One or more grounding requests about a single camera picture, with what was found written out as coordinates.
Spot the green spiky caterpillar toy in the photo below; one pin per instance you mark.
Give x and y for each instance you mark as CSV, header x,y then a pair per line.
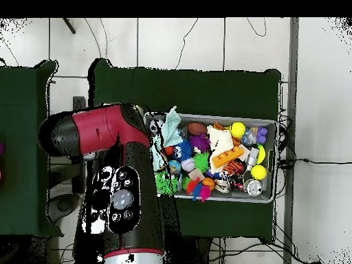
x,y
201,162

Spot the green puffer ball with eyes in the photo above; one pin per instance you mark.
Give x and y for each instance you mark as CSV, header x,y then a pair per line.
x,y
165,185

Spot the shallow mesh bin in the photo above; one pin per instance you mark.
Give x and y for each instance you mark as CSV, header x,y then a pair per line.
x,y
239,195

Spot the purple spiky toy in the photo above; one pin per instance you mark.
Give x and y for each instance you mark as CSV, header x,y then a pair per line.
x,y
199,142

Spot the black stand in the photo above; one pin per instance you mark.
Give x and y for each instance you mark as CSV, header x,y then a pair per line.
x,y
78,103

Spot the brown toy football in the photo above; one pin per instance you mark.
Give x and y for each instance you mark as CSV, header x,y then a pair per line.
x,y
196,128

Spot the cream yellow cloth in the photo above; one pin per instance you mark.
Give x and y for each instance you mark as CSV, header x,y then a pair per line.
x,y
220,139

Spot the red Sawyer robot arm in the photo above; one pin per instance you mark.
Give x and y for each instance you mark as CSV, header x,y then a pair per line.
x,y
104,129

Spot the dark green side tablecloth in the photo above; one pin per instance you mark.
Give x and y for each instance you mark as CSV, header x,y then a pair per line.
x,y
19,110

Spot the small soccer ball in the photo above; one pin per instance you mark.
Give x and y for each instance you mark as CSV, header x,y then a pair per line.
x,y
155,125

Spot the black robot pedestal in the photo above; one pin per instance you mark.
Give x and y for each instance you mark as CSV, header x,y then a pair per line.
x,y
195,253

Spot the multicolour spiky caterpillar toy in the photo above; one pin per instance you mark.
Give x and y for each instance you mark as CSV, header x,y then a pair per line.
x,y
198,189

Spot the mint green cloth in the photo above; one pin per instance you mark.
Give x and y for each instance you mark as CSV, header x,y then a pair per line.
x,y
170,129

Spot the orange toy brick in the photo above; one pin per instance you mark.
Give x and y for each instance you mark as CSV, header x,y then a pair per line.
x,y
227,156

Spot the yellow tennis ball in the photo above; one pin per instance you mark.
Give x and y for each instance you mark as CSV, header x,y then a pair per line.
x,y
237,129

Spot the smooth yellow ball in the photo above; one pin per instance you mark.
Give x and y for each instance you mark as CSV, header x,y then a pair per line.
x,y
258,172

